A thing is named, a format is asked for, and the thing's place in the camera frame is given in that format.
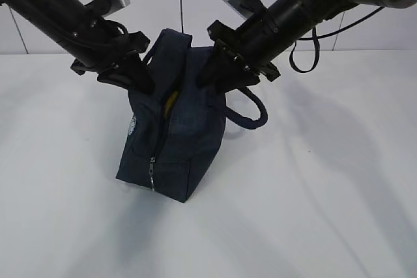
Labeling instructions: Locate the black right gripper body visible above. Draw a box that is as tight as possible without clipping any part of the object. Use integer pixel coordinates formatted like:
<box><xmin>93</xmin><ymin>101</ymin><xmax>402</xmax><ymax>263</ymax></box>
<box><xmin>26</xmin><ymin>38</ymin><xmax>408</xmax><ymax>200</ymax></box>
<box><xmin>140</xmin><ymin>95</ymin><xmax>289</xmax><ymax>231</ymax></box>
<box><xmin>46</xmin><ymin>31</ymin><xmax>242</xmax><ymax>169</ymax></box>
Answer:
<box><xmin>207</xmin><ymin>20</ymin><xmax>281</xmax><ymax>81</ymax></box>

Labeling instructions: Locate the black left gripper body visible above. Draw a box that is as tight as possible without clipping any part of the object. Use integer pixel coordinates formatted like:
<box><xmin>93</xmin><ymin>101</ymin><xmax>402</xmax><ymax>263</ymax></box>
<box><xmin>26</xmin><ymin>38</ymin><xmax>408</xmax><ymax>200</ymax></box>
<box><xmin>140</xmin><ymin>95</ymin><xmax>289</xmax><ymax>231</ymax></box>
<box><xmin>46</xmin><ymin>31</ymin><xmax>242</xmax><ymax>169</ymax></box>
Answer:
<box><xmin>70</xmin><ymin>31</ymin><xmax>150</xmax><ymax>75</ymax></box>

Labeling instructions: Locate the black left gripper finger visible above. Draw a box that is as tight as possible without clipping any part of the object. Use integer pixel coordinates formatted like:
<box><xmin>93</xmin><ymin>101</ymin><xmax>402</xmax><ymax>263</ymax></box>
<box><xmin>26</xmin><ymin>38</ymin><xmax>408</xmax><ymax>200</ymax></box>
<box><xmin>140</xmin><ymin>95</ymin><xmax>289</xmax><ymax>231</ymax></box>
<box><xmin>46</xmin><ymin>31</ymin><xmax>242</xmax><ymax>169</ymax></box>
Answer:
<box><xmin>126</xmin><ymin>53</ymin><xmax>155</xmax><ymax>93</ymax></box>
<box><xmin>97</xmin><ymin>71</ymin><xmax>136</xmax><ymax>90</ymax></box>

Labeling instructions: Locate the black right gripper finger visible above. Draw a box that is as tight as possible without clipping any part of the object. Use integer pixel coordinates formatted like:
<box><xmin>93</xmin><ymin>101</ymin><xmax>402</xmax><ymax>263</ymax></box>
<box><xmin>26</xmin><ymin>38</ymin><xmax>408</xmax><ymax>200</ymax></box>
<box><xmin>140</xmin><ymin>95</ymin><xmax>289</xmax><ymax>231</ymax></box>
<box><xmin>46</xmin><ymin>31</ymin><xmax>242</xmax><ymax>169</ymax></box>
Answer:
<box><xmin>196</xmin><ymin>46</ymin><xmax>225</xmax><ymax>88</ymax></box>
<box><xmin>215</xmin><ymin>71</ymin><xmax>259</xmax><ymax>93</ymax></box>

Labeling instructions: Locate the yellow lemon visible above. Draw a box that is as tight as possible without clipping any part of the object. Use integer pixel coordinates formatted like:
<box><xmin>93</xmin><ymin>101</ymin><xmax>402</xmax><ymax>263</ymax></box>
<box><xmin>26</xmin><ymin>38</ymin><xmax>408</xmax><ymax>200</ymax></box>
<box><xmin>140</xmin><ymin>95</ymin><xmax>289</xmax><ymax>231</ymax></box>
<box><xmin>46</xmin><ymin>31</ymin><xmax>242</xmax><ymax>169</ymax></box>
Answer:
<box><xmin>164</xmin><ymin>90</ymin><xmax>179</xmax><ymax>115</ymax></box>

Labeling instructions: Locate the navy blue lunch bag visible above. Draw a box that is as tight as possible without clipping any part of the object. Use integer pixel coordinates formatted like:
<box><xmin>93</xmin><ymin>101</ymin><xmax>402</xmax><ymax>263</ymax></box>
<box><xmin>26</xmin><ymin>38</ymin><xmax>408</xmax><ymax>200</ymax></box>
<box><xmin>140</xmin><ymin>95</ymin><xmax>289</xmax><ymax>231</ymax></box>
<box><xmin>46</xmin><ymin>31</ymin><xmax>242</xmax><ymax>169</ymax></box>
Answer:
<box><xmin>116</xmin><ymin>29</ymin><xmax>268</xmax><ymax>202</ymax></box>

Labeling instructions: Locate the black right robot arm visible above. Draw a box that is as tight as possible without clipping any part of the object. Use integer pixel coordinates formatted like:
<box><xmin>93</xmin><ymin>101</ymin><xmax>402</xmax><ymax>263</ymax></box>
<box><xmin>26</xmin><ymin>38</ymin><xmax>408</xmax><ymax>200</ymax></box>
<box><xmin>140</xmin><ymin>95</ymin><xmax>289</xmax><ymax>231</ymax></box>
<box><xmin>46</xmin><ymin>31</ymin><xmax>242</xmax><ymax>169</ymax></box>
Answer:
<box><xmin>197</xmin><ymin>0</ymin><xmax>416</xmax><ymax>92</ymax></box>

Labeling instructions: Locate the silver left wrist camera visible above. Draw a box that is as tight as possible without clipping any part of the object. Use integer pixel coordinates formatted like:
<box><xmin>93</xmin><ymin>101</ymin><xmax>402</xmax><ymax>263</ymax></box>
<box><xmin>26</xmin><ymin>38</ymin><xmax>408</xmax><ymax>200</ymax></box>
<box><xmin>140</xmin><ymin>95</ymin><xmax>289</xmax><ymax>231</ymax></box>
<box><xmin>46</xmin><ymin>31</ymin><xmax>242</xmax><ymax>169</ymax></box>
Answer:
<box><xmin>85</xmin><ymin>0</ymin><xmax>131</xmax><ymax>18</ymax></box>

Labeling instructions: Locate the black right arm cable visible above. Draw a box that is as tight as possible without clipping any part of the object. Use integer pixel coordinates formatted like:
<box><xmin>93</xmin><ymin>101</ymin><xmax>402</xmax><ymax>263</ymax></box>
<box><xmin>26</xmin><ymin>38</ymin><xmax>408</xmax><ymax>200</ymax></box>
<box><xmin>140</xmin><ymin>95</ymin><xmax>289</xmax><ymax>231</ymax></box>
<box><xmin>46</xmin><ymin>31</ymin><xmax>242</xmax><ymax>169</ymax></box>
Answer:
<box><xmin>291</xmin><ymin>6</ymin><xmax>385</xmax><ymax>73</ymax></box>

